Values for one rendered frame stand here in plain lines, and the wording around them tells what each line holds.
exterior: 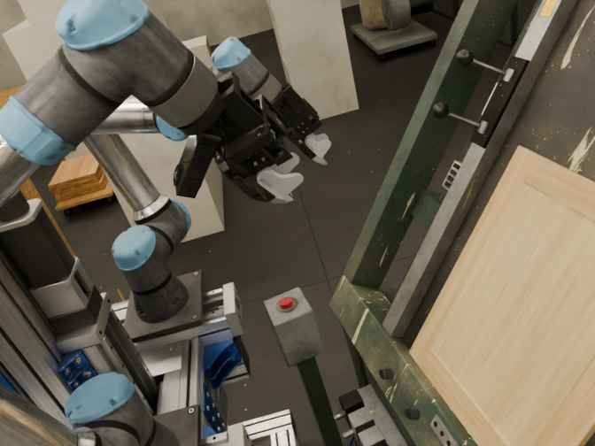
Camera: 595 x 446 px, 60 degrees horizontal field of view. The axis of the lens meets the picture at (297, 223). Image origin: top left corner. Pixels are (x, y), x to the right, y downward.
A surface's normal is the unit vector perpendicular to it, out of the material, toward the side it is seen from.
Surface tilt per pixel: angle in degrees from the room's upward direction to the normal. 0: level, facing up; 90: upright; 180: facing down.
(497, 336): 55
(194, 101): 98
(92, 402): 7
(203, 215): 90
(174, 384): 0
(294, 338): 90
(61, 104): 83
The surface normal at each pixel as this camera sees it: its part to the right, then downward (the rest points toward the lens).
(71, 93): 0.06, 0.40
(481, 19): 0.32, 0.46
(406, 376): -0.88, -0.17
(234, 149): -0.55, -0.44
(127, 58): 0.33, 0.66
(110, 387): -0.26, -0.87
